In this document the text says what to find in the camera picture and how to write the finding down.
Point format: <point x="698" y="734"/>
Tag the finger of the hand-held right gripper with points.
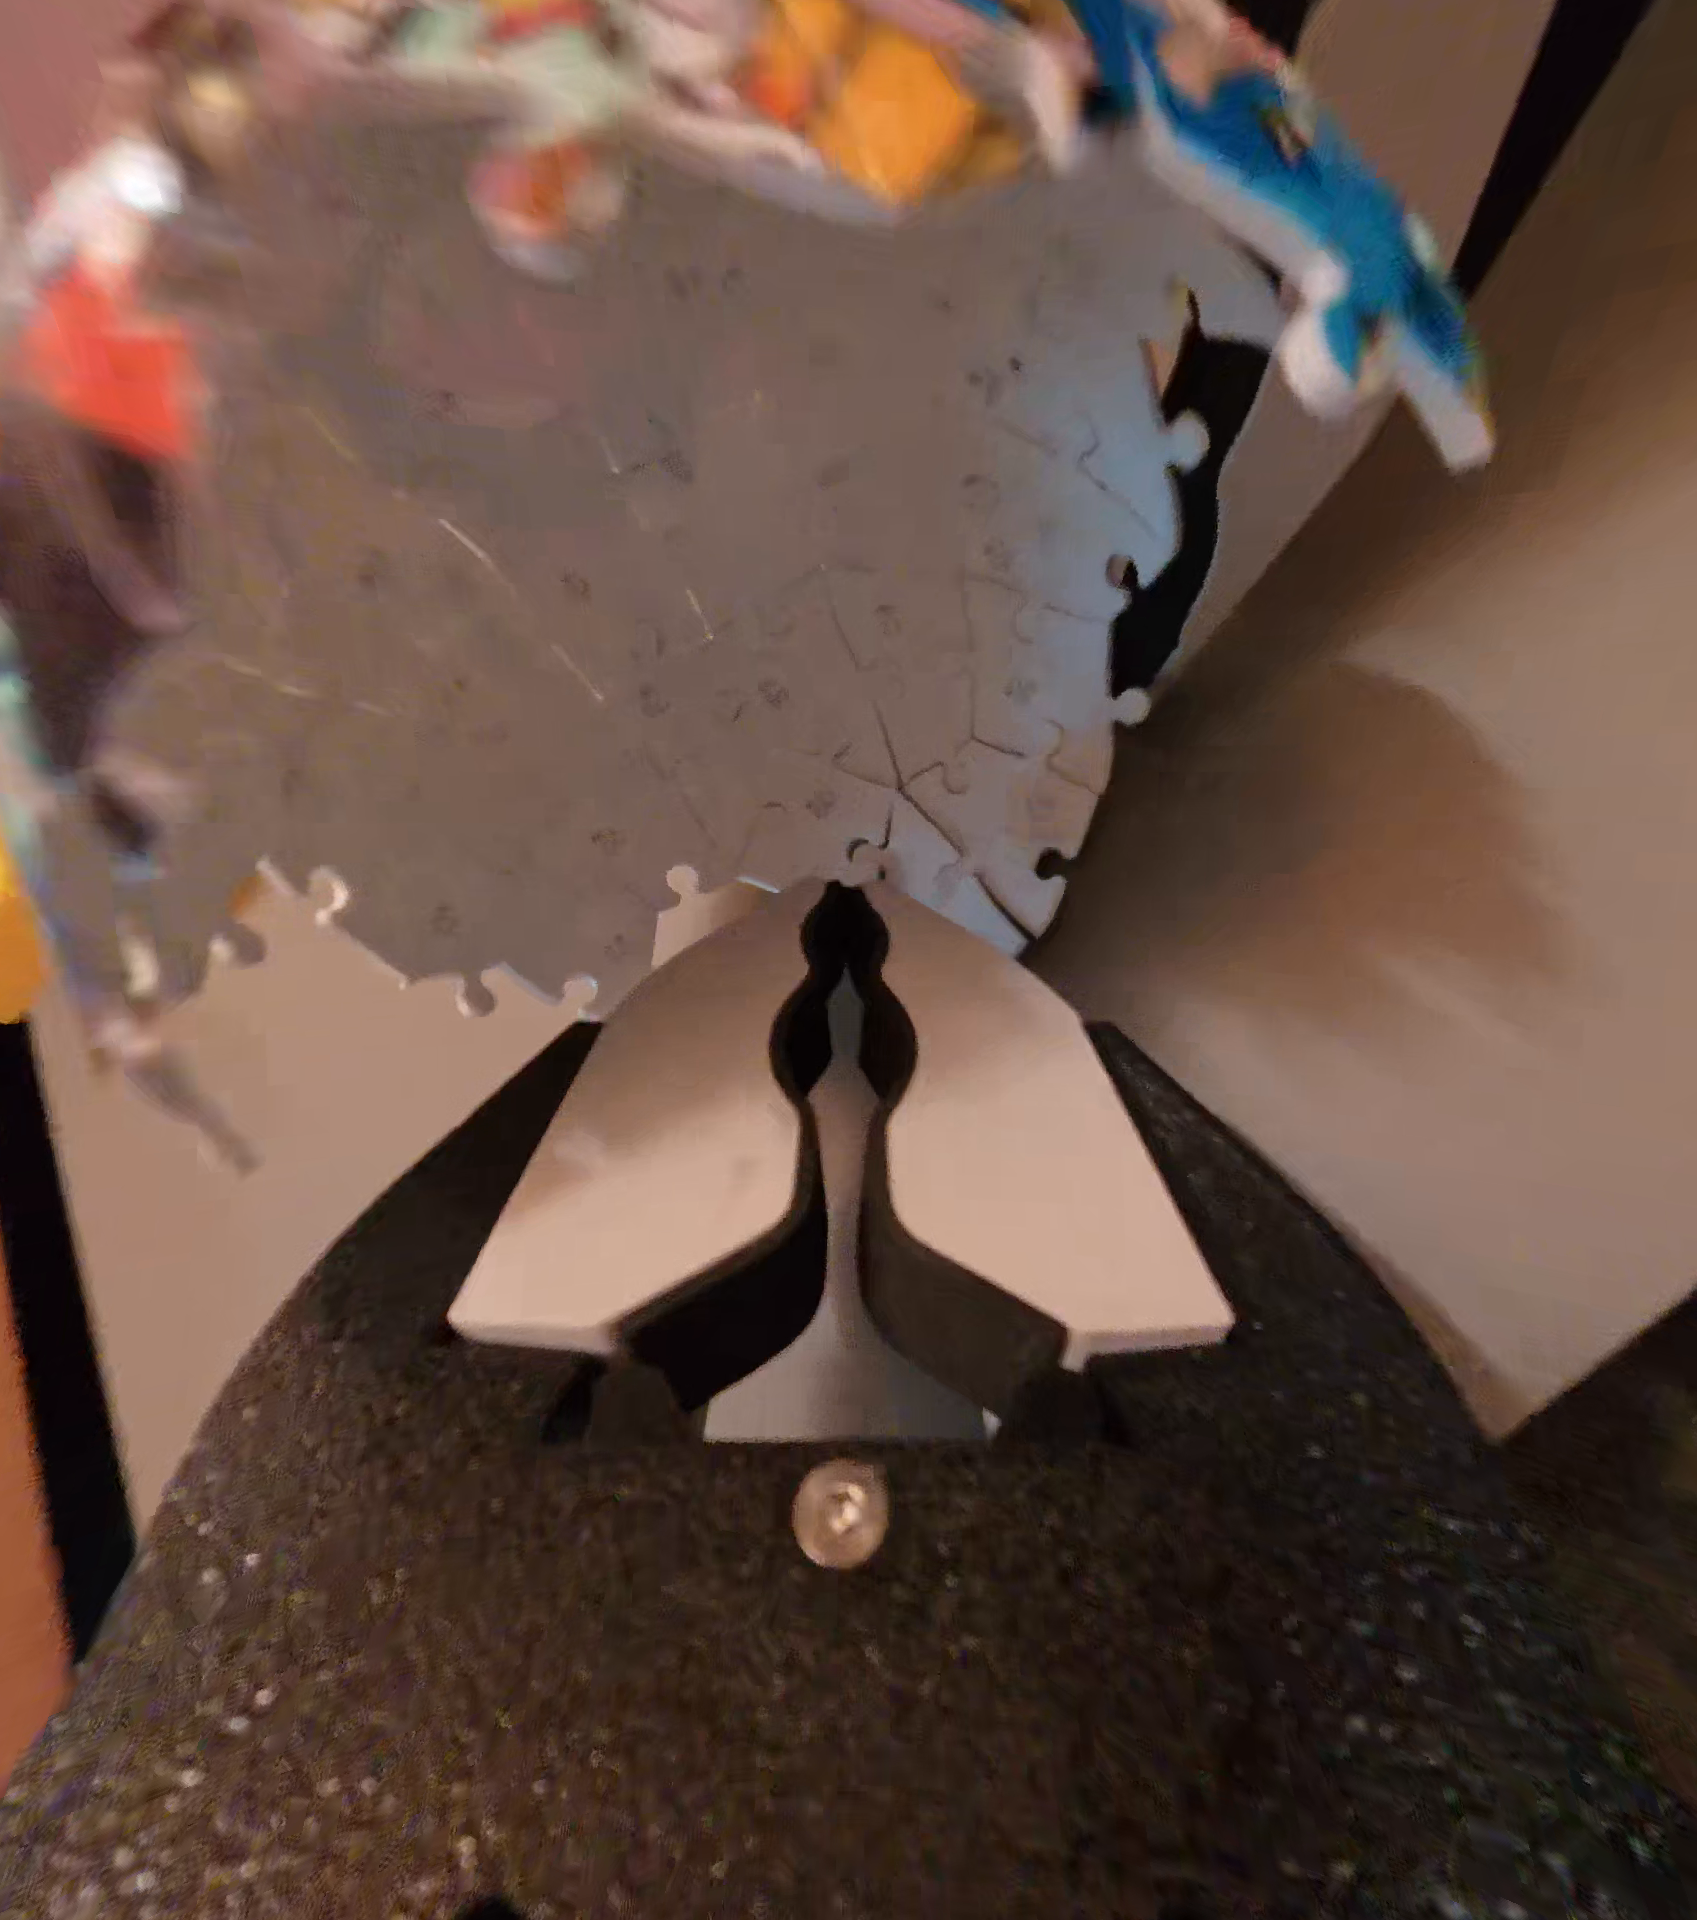
<point x="1283" y="494"/>

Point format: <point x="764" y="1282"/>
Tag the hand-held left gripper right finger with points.
<point x="1044" y="1171"/>

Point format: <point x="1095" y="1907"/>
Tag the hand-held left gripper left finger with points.
<point x="639" y="1171"/>

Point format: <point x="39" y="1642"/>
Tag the partly built puzzle ball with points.
<point x="639" y="524"/>

